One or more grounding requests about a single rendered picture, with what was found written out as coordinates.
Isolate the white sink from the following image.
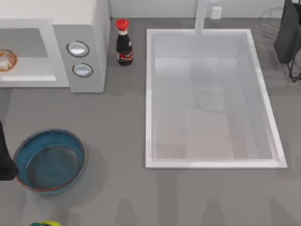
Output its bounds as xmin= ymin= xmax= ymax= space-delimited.
xmin=144 ymin=28 xmax=288 ymax=170

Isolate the dark red-capped sauce bottle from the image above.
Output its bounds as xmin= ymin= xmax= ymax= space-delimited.
xmin=114 ymin=19 xmax=133 ymax=66

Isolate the pale microwave oven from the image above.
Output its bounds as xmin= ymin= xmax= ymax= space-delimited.
xmin=0 ymin=18 xmax=111 ymax=93

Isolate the round microwave knob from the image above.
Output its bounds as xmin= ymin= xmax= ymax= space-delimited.
xmin=72 ymin=63 xmax=94 ymax=79
xmin=66 ymin=40 xmax=90 ymax=58

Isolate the tall white tap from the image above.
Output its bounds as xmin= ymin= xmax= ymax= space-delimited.
xmin=194 ymin=0 xmax=208 ymax=36

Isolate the blue bowl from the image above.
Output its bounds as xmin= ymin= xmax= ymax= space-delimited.
xmin=13 ymin=129 xmax=85 ymax=195

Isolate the yellow and green object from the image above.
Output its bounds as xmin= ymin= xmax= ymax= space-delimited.
xmin=29 ymin=220 xmax=62 ymax=226

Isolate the plate of food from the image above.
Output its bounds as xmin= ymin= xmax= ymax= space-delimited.
xmin=0 ymin=48 xmax=19 ymax=73

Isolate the white wall socket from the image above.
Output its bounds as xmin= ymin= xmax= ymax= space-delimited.
xmin=211 ymin=6 xmax=222 ymax=20

